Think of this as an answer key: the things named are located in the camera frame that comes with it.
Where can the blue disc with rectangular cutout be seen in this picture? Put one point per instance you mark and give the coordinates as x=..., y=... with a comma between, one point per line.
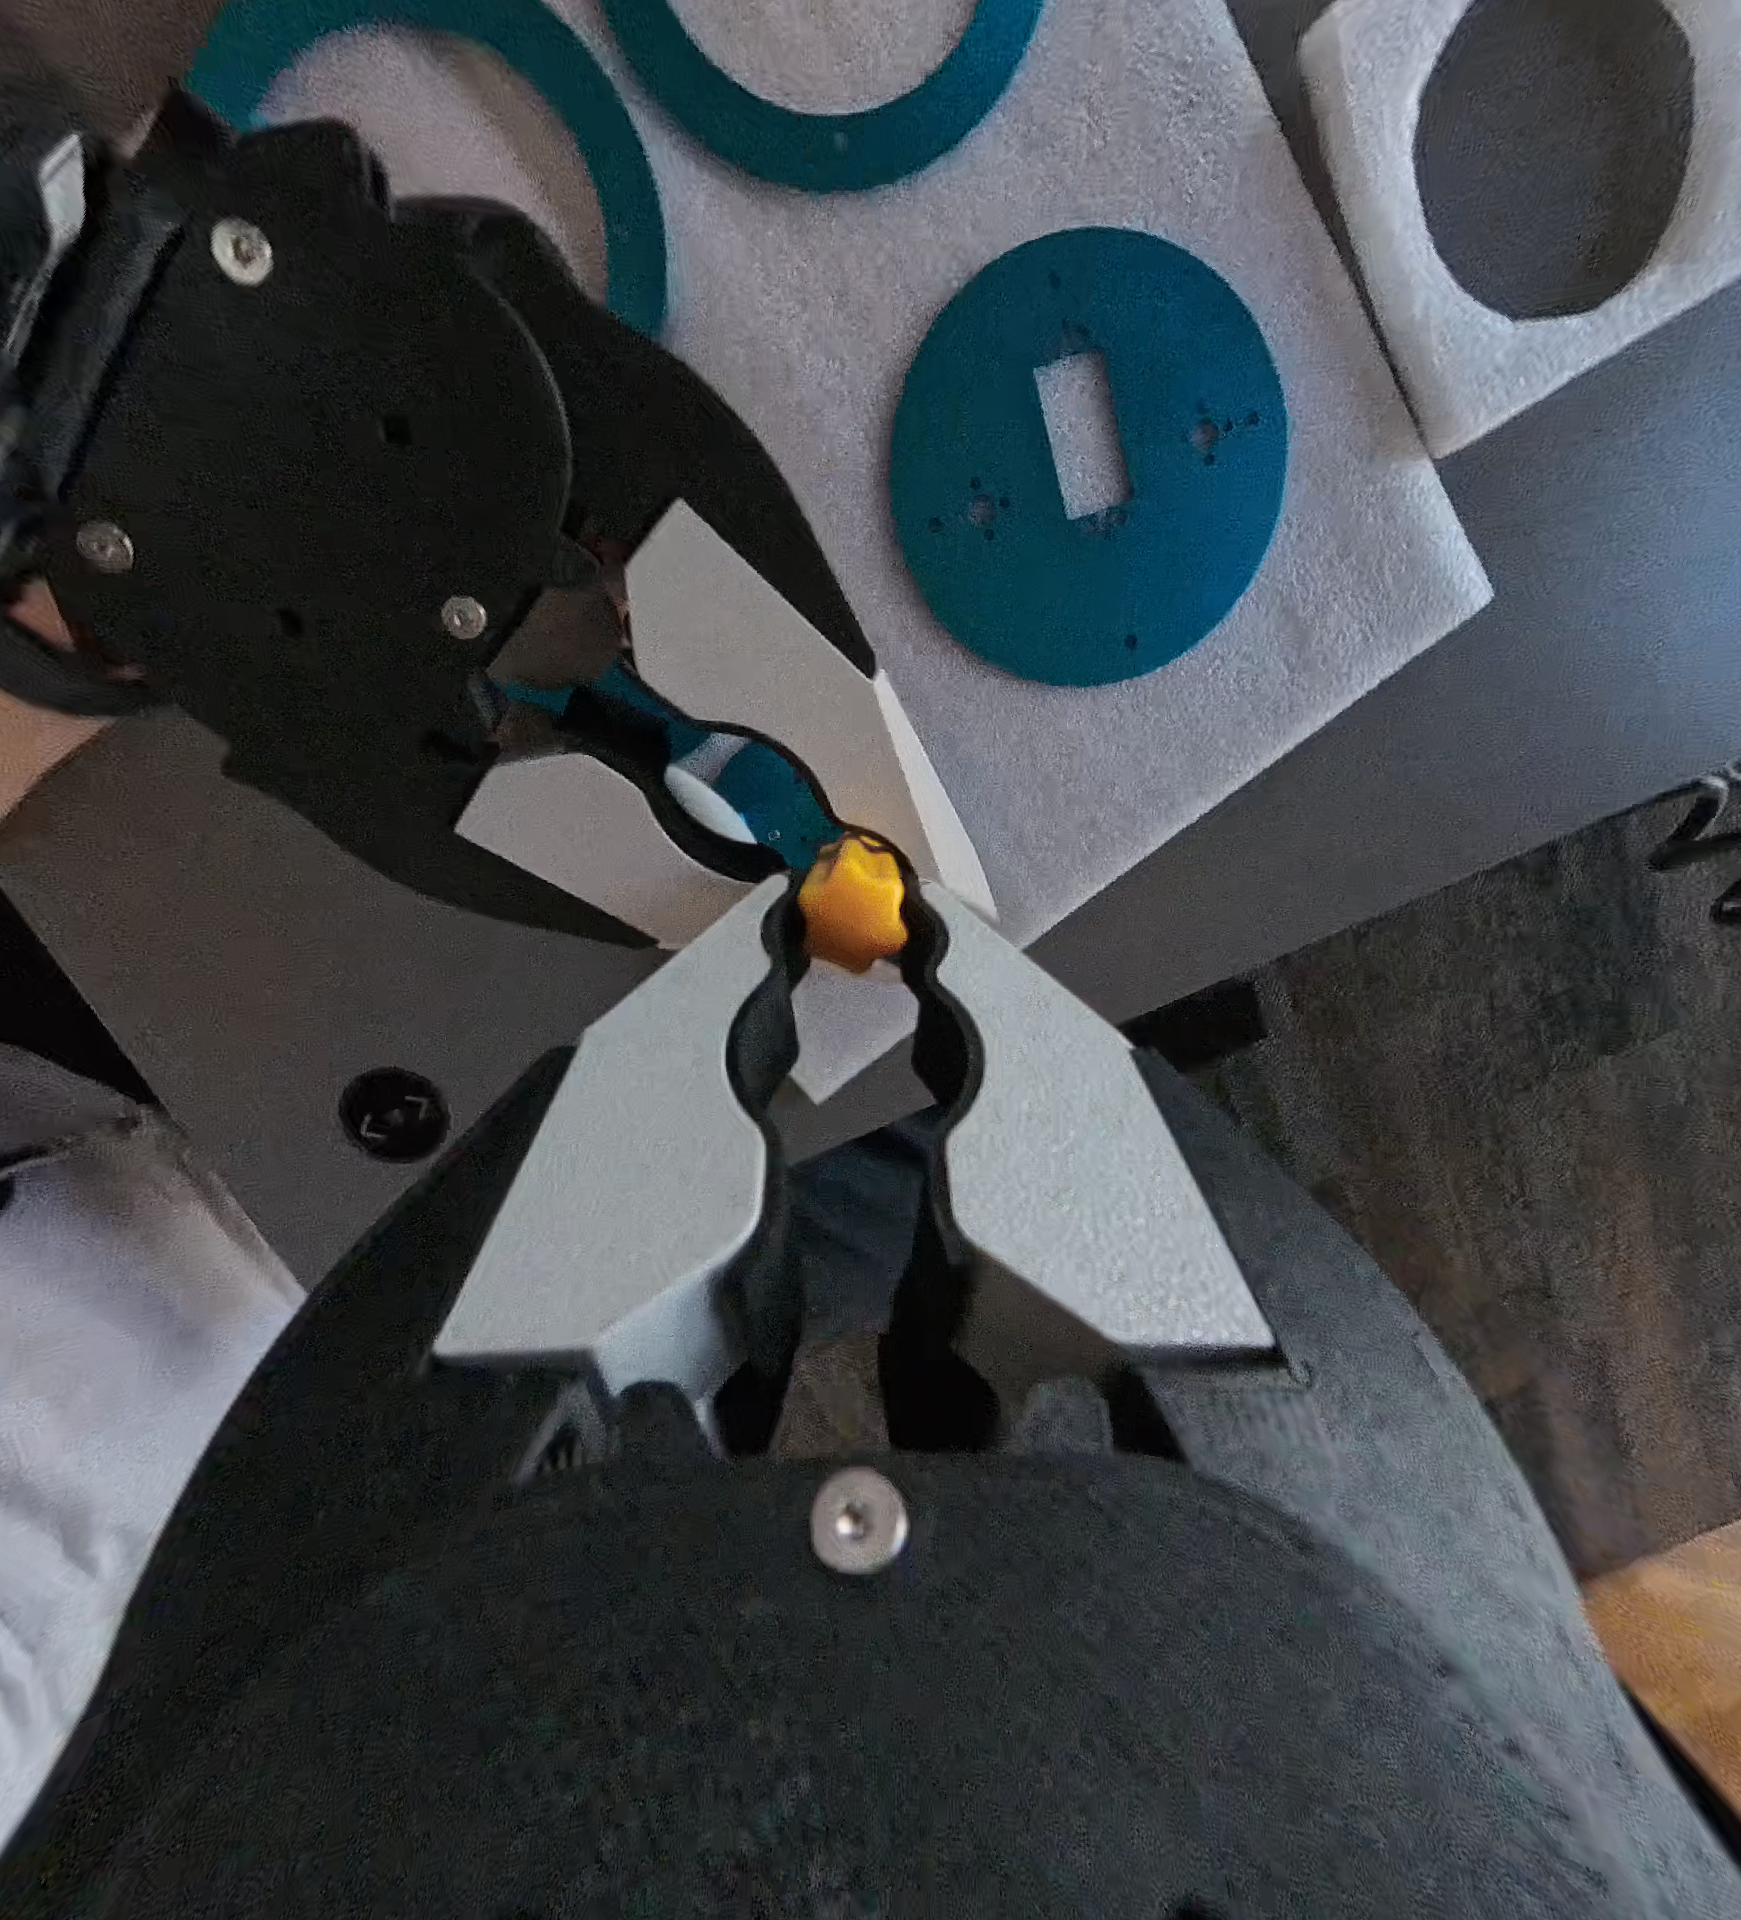
x=990, y=601

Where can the white foam sheet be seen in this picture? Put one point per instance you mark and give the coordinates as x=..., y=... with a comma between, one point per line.
x=840, y=373

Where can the black round desk grommet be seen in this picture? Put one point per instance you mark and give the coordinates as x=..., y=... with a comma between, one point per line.
x=393, y=1116

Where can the black wristband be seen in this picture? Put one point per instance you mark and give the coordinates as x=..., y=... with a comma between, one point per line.
x=62, y=681

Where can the dark pants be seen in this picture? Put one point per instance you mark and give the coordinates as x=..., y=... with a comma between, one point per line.
x=856, y=1229

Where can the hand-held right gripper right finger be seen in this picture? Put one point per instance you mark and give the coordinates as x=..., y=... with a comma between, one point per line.
x=1094, y=1200

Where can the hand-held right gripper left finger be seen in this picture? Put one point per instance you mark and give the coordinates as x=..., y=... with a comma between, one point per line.
x=616, y=1200

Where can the white foam frame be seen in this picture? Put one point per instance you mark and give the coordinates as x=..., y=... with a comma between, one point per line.
x=1357, y=180

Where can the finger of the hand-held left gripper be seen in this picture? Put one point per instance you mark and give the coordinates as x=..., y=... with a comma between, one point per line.
x=778, y=660
x=572, y=831

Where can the person's left hand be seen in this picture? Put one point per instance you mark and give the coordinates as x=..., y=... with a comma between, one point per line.
x=38, y=617

